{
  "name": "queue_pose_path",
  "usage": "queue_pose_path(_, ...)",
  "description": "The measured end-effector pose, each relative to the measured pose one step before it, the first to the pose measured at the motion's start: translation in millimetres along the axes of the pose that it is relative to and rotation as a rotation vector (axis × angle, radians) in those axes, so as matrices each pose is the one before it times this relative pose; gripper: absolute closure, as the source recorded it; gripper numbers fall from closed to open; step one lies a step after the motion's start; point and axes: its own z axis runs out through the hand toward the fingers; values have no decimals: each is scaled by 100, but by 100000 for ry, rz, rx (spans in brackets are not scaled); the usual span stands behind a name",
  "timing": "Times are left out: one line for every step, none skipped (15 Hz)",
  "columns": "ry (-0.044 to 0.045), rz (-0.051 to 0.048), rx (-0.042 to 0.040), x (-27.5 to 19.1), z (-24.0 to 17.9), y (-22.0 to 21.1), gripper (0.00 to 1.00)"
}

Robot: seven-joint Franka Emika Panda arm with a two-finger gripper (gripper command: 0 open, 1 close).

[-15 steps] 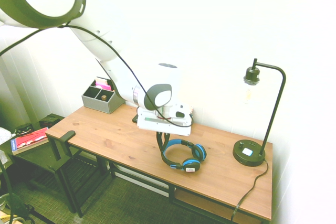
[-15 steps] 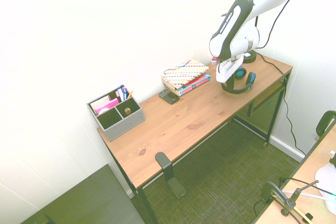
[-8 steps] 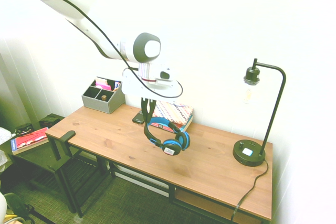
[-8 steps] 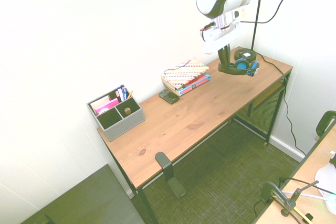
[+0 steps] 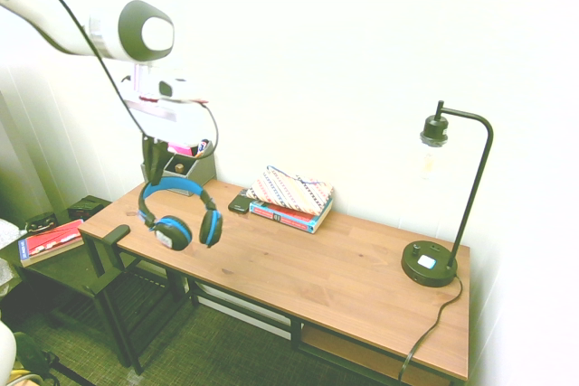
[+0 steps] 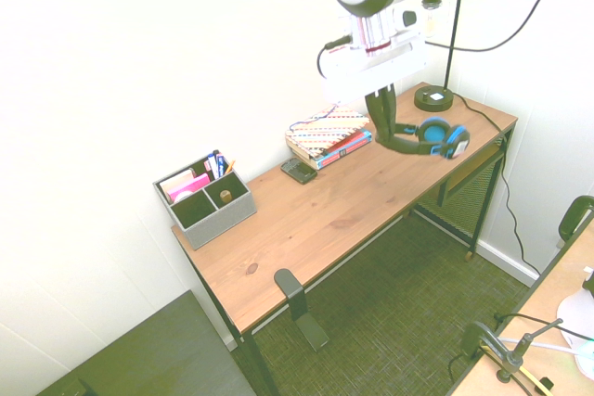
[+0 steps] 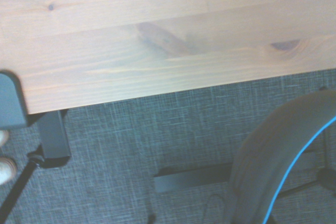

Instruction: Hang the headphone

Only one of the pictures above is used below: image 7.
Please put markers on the black headphone with blue trim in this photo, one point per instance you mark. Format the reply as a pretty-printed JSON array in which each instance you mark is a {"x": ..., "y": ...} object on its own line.
[{"x": 273, "y": 161}]

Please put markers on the black headphone hanger hook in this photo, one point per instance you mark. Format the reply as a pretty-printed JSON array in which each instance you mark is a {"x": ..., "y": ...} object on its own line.
[{"x": 10, "y": 98}]

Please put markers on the black floor bar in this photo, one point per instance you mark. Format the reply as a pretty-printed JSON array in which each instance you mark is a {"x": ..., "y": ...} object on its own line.
[{"x": 189, "y": 179}]

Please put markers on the white shoe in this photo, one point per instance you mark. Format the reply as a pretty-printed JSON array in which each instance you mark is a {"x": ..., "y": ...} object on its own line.
[
  {"x": 3, "y": 137},
  {"x": 6, "y": 170}
]

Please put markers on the black tripod leg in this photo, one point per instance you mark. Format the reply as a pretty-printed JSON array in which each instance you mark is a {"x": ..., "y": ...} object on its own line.
[{"x": 19, "y": 184}]

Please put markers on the wooden desk with black frame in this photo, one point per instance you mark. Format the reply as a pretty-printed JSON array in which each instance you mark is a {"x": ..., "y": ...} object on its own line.
[{"x": 157, "y": 37}]

